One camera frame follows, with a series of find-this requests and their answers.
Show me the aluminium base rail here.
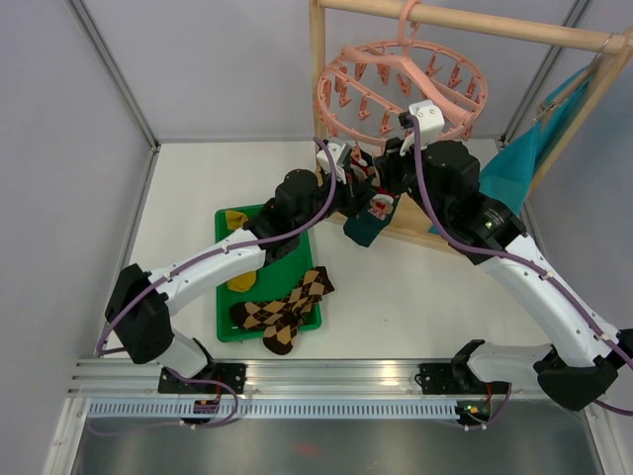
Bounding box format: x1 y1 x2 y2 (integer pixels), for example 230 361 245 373
67 358 468 398

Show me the metal clip hanger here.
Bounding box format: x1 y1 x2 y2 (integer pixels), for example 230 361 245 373
534 33 616 126

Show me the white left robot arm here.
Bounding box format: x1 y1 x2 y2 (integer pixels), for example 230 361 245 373
105 167 377 393

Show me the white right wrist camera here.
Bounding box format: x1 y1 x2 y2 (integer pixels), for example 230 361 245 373
399 100 445 156

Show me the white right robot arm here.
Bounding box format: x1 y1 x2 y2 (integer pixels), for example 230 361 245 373
375 137 632 411

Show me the pink round clip hanger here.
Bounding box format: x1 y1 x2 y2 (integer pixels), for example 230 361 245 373
314 1 489 148

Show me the brown argyle sock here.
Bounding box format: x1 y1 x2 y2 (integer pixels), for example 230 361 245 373
263 297 318 355
229 266 334 331

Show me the teal cloth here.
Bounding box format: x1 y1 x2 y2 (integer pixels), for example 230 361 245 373
427 63 594 238

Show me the green plastic tray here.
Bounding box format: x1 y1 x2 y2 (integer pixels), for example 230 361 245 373
215 205 321 342

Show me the wooden hanger rack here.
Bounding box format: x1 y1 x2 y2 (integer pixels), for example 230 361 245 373
303 0 633 267

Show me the green reindeer sock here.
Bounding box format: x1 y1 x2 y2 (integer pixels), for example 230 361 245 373
347 144 379 186
343 188 400 247

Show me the yellow sock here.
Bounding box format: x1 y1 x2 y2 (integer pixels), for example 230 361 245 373
226 210 256 293

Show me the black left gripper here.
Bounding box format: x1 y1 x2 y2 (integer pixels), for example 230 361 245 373
296 164 379 235

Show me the white slotted cable duct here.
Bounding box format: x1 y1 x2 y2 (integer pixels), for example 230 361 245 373
88 398 488 421

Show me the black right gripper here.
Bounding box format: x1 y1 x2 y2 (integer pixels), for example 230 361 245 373
374 131 448 226

